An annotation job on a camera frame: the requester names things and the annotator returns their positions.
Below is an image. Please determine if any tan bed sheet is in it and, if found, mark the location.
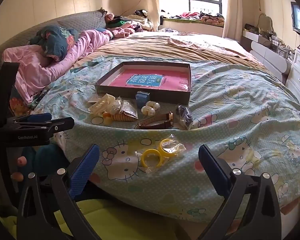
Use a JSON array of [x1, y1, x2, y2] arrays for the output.
[[72, 31, 269, 73]]

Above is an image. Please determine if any row of cosmetics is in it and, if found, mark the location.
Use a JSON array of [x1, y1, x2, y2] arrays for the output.
[[244, 23, 297, 60]]

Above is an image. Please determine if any clear plastic bangle bag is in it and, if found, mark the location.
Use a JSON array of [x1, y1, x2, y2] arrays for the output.
[[135, 133, 187, 174]]

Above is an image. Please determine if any pink quilt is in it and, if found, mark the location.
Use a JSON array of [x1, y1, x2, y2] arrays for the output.
[[2, 29, 110, 105]]

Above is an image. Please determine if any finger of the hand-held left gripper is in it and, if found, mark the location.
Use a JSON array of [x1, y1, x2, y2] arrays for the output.
[[14, 113, 52, 124], [15, 117, 75, 137]]

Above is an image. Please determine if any grey quilted headboard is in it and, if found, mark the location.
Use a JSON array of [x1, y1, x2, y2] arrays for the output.
[[0, 9, 107, 65]]

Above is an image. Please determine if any heap of clothes on sill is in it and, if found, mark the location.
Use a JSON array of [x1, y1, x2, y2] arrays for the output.
[[174, 10, 225, 25]]

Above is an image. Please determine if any cartoon cat printed blanket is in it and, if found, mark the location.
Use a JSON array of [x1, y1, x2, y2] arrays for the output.
[[31, 55, 300, 223]]

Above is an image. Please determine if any pink fluffy plush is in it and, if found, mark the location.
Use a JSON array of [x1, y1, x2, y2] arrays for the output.
[[111, 27, 135, 38]]

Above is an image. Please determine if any brown leather strap watch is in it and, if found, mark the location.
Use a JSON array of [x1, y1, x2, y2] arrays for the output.
[[136, 112, 174, 130]]

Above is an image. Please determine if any white window seat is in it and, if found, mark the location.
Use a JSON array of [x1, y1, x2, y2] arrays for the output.
[[162, 17, 224, 37]]

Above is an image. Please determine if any blue floral pillow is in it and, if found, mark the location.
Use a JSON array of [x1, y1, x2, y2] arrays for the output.
[[30, 25, 80, 62]]

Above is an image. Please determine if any cream hair claw clip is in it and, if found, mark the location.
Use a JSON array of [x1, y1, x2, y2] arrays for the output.
[[87, 94, 115, 117]]

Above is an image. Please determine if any yellow-green cloth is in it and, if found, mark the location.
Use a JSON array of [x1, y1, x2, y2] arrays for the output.
[[0, 197, 165, 240]]

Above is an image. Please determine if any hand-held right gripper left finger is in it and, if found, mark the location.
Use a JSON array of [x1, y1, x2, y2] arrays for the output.
[[16, 144, 105, 240]]

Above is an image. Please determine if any small blue box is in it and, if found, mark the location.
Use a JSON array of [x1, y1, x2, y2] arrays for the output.
[[135, 91, 151, 103]]

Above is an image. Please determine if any person's left hand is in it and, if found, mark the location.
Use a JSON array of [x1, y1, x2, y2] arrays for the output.
[[11, 156, 28, 182]]

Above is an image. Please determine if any dark teal cloth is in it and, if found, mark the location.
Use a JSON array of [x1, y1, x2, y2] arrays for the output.
[[20, 144, 70, 178]]

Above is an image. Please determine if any curvy vanity mirror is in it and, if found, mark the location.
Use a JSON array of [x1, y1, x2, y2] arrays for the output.
[[258, 13, 274, 34]]

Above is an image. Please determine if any cream curtain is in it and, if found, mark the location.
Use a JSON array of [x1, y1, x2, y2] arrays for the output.
[[140, 0, 164, 32], [221, 0, 243, 40]]

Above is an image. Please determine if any orange hair clip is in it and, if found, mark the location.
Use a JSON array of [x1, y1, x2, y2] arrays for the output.
[[102, 112, 138, 123]]

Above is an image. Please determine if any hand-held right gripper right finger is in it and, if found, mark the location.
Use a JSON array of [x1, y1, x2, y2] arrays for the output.
[[197, 144, 283, 240]]

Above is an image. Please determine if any shallow cardboard box pink bottom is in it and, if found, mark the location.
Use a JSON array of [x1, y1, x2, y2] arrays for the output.
[[94, 61, 192, 105]]

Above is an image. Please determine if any white vanity dresser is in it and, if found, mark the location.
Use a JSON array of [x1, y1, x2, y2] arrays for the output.
[[241, 29, 294, 80]]

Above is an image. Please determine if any clear bag with beaded bracelet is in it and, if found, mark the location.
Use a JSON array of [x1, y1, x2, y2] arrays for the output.
[[119, 99, 139, 119]]

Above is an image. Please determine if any dark beaded bracelet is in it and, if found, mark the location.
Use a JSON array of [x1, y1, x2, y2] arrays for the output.
[[175, 104, 194, 130]]

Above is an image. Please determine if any pile of clothes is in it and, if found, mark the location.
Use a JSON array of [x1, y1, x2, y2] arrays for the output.
[[105, 9, 154, 39]]

